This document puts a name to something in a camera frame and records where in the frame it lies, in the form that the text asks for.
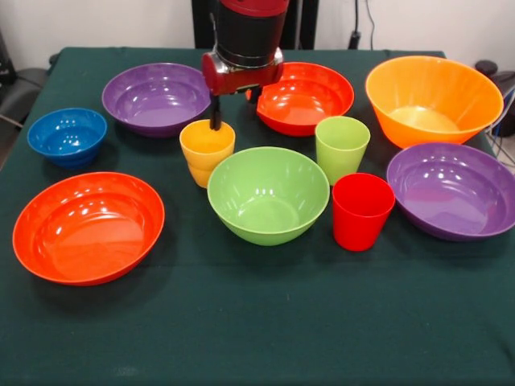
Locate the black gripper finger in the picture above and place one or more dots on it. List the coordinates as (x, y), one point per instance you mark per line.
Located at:
(256, 95)
(216, 116)

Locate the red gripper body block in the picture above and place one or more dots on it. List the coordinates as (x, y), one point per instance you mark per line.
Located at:
(241, 80)

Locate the yellow plastic cup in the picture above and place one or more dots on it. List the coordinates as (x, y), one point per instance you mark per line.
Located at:
(205, 157)

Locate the green plastic bowl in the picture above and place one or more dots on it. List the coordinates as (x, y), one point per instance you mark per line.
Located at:
(265, 201)

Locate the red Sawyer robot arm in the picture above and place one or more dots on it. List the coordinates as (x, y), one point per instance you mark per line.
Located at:
(249, 32)

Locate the orange-red plastic bowl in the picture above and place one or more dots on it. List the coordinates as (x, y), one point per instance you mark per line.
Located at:
(306, 104)
(88, 233)

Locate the purple plastic bowl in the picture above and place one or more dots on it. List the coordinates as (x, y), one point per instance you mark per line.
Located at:
(450, 201)
(157, 108)

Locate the green plastic cup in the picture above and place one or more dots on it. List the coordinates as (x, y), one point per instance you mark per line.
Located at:
(342, 153)

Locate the small blue plastic bowl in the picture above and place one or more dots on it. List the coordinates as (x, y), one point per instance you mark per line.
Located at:
(66, 136)

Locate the red plastic cup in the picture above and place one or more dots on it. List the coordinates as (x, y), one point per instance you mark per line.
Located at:
(360, 217)

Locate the large orange plastic bowl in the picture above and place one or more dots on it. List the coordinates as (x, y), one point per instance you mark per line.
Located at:
(426, 92)

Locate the black chair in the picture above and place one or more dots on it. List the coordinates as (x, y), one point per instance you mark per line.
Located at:
(503, 80)
(24, 88)

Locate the dark green tablecloth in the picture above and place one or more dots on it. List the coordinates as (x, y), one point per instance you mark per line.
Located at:
(257, 321)

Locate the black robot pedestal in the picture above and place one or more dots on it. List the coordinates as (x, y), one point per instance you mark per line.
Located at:
(201, 24)

